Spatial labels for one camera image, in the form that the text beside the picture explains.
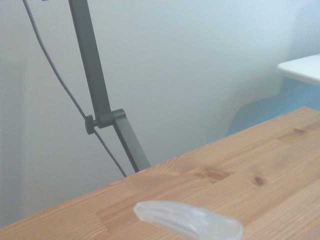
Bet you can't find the clear sanitizer bottle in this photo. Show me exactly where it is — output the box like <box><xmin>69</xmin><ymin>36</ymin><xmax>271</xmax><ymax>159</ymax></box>
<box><xmin>133</xmin><ymin>199</ymin><xmax>245</xmax><ymax>240</ymax></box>

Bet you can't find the white side table top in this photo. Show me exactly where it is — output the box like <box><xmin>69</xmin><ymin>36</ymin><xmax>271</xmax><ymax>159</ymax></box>
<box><xmin>276</xmin><ymin>53</ymin><xmax>320</xmax><ymax>88</ymax></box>

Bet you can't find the grey camera cable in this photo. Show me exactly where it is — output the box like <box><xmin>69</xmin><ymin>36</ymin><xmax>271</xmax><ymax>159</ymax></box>
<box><xmin>21</xmin><ymin>0</ymin><xmax>128</xmax><ymax>178</ymax></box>

